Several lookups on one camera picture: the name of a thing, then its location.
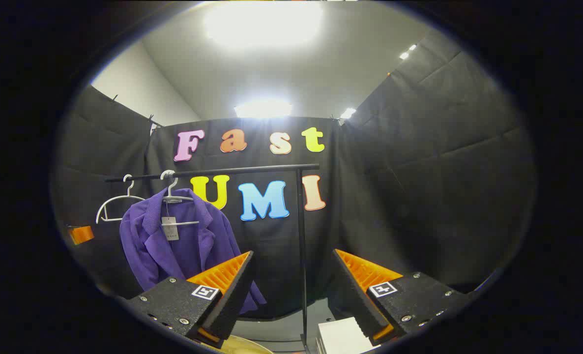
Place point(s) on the white hanger with wrapped hook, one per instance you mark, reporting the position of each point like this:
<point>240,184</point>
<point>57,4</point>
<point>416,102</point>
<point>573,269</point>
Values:
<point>167,173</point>

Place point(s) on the purple knit jacket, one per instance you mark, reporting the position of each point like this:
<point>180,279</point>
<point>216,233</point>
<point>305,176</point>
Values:
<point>149,246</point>

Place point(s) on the black backdrop cloth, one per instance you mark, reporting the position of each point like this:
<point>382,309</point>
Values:
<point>419,172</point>

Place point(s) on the black clothes rack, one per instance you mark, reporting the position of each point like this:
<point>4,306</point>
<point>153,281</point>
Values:
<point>301,236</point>

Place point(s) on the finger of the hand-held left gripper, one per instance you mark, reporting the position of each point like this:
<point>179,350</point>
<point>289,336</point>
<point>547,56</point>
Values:
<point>81,235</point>

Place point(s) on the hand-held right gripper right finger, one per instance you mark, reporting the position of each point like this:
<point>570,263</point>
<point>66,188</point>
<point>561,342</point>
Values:
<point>353,295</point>

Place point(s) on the white box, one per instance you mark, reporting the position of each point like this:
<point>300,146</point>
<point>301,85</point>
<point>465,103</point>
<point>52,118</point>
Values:
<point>343,337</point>

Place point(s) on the white plastic hanger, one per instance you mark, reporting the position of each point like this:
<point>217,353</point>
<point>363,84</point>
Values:
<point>116,199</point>

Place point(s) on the ceiling light panel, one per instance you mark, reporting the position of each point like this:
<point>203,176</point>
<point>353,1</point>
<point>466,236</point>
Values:
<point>348,113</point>
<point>263,109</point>
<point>407,51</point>
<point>264,22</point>

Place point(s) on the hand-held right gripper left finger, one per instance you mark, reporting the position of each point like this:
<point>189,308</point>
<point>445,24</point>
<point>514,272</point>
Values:
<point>232,300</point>

